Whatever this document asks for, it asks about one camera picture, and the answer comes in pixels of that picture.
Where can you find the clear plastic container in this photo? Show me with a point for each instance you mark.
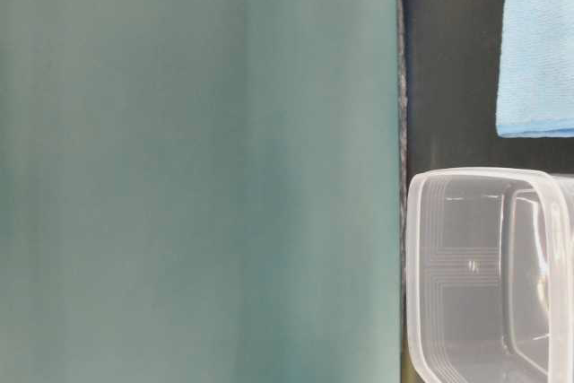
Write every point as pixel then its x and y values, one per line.
pixel 489 275

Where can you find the light blue towel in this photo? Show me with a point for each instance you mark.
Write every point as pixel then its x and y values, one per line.
pixel 535 91

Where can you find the green backdrop curtain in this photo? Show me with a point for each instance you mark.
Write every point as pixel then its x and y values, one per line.
pixel 199 191

